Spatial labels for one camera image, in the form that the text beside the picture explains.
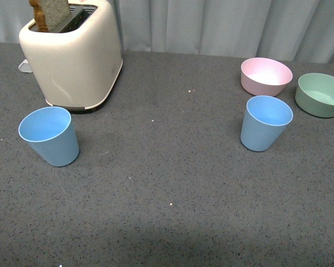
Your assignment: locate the blue cup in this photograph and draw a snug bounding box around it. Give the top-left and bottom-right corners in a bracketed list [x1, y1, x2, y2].
[18, 106, 79, 167]
[240, 95, 293, 152]

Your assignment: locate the grey white curtain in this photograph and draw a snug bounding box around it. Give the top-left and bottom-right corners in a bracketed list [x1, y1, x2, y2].
[0, 0, 334, 65]

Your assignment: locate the pink bowl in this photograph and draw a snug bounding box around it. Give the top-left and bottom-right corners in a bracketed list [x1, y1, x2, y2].
[240, 57, 293, 96]

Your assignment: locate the cream white toaster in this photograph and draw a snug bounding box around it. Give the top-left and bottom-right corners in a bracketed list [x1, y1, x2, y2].
[19, 1, 123, 110]

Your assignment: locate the brown toast slice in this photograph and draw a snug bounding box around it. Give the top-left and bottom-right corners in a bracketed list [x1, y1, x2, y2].
[28, 0, 70, 32]

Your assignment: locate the white power plug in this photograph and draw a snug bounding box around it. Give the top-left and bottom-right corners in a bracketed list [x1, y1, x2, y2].
[18, 59, 32, 73]

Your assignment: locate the green bowl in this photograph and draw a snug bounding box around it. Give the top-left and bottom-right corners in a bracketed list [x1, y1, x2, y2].
[295, 73, 334, 118]

